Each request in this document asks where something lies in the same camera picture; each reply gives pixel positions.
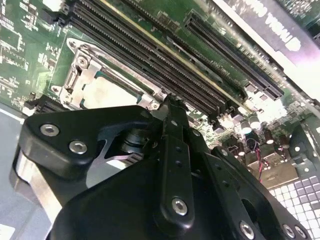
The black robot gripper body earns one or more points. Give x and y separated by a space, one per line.
112 212

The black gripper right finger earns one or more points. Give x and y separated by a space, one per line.
237 195

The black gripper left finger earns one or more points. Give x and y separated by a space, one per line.
65 160

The silver square CPU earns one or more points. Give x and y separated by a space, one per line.
107 96

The metal socket cover frame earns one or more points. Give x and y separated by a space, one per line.
91 67

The thin metal locking lever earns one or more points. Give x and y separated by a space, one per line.
140 80

